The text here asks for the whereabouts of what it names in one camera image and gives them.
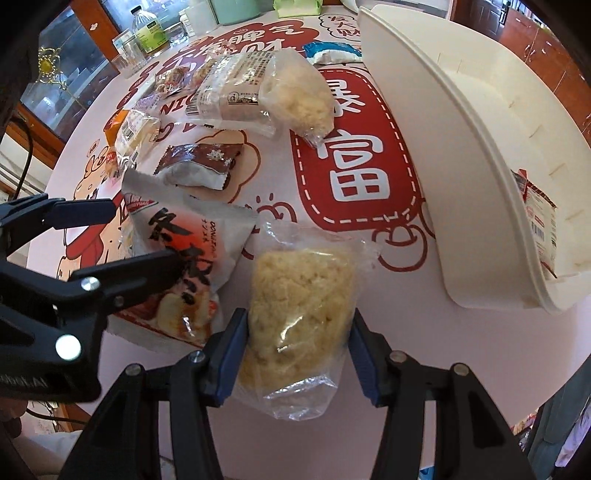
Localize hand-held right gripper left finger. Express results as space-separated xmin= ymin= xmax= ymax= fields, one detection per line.
xmin=60 ymin=307 xmax=250 ymax=480

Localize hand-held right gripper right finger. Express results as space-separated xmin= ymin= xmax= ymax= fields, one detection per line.
xmin=348 ymin=309 xmax=532 ymax=480

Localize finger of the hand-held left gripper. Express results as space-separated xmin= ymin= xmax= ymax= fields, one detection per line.
xmin=0 ymin=194 xmax=117 ymax=254
xmin=59 ymin=250 xmax=186 ymax=325

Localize white red snack packet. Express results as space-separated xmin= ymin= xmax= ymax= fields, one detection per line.
xmin=121 ymin=171 xmax=260 ymax=348

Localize clear crumb cake packet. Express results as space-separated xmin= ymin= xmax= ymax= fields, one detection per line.
xmin=259 ymin=48 xmax=334 ymax=149
xmin=231 ymin=220 xmax=384 ymax=421

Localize small clear pastry packet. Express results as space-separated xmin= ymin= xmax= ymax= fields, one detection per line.
xmin=187 ymin=53 xmax=232 ymax=86

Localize grey label bread packet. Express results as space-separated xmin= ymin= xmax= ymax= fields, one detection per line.
xmin=191 ymin=51 xmax=278 ymax=136

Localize red white barcode packet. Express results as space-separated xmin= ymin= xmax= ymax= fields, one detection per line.
xmin=510 ymin=168 xmax=561 ymax=280

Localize white plastic storage bin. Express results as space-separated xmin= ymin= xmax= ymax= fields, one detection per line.
xmin=358 ymin=4 xmax=591 ymax=315

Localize clear yellow bun packet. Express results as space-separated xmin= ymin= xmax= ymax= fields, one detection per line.
xmin=115 ymin=110 xmax=160 ymax=168

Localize glass door cabinet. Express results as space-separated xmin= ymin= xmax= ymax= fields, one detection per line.
xmin=14 ymin=0 xmax=139 ymax=153

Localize brown white snack packet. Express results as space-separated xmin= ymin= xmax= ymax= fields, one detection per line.
xmin=154 ymin=143 xmax=245 ymax=191

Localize clear drinking glass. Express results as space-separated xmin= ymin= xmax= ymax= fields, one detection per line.
xmin=121 ymin=48 xmax=149 ymax=77
xmin=112 ymin=29 xmax=139 ymax=58

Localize small clear nut packet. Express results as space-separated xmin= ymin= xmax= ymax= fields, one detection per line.
xmin=154 ymin=65 xmax=190 ymax=95

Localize printed red white tablecloth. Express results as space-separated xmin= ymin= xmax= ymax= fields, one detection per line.
xmin=44 ymin=9 xmax=437 ymax=352

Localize plastic bottle green label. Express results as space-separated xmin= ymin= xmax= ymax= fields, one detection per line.
xmin=129 ymin=6 xmax=171 ymax=57

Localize white squeeze bottle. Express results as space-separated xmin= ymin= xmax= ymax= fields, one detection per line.
xmin=173 ymin=13 xmax=199 ymax=40

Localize mint green container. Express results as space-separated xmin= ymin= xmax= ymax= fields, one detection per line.
xmin=208 ymin=0 xmax=252 ymax=26

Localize blue white snack packet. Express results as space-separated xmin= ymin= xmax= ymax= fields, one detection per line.
xmin=302 ymin=41 xmax=365 ymax=66

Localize green tissue pack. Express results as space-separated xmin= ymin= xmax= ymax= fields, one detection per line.
xmin=272 ymin=0 xmax=321 ymax=14

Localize brown wooden cabinet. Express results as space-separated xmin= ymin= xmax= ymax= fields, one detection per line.
xmin=450 ymin=0 xmax=591 ymax=139

